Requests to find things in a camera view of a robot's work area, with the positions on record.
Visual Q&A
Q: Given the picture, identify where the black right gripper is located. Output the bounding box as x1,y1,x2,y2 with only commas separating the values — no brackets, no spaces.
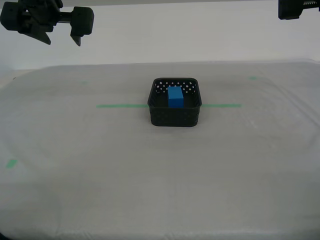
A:
278,0,320,20

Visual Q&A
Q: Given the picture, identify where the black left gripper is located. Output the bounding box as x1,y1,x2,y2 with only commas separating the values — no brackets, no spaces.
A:
0,0,95,47

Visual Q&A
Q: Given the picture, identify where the blue rectangular block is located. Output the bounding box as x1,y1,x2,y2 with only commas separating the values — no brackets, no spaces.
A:
167,86,185,109

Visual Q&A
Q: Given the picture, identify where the black perforated plastic basket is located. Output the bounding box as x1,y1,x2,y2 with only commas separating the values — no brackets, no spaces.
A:
146,76,203,128

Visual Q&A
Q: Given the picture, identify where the long green tape strip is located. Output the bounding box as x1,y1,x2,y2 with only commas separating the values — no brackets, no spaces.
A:
96,103,242,109

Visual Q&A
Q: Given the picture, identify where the translucent white table cover sheet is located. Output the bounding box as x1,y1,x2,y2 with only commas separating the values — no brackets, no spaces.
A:
0,58,320,240

